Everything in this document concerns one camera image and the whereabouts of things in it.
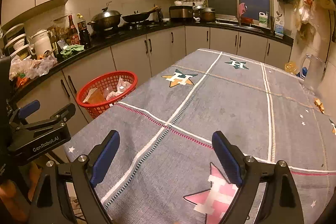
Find tan paper tray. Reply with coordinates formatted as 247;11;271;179
83;88;106;105

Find white cloth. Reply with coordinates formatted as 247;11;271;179
103;77;131;101

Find left hand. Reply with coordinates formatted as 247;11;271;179
1;162;41;223

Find clear plastic bags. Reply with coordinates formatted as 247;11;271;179
9;55;58;81

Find grey star tablecloth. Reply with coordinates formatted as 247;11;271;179
64;50;335;223

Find red plastic basket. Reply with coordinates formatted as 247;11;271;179
76;71;138;119

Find green cloth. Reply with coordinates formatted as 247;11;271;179
61;44;84;59

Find white electric kettle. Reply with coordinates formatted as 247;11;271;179
29;30;53;57

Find dark sauce bottle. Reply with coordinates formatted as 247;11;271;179
68;15;80;45

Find orange peel scrap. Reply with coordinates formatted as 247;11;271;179
314;98;325;114

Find lidded steel wok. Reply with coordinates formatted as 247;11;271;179
87;1;121;32

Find black frying pan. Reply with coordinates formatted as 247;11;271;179
122;6;158;23

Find white detergent jug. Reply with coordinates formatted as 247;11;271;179
259;12;269;28

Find steel stock pot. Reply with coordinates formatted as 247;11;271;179
193;5;216;23

